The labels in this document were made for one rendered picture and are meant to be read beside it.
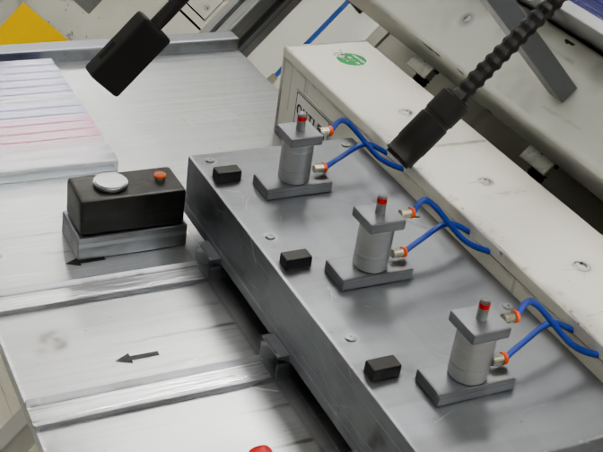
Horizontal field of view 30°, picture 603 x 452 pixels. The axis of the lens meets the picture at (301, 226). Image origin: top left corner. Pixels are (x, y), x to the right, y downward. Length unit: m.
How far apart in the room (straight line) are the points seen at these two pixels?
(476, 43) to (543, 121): 0.11
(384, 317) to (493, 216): 0.13
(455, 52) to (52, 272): 0.36
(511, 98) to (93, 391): 0.37
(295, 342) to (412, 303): 0.07
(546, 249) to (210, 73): 0.46
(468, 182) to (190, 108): 0.32
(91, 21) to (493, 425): 1.44
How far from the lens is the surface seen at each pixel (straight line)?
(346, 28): 3.47
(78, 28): 1.95
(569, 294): 0.69
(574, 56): 0.84
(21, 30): 3.82
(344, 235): 0.73
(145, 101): 1.02
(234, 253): 0.75
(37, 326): 0.73
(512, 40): 0.59
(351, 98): 0.88
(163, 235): 0.80
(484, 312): 0.60
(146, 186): 0.79
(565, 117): 0.81
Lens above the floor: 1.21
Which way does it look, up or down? 5 degrees down
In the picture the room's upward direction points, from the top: 45 degrees clockwise
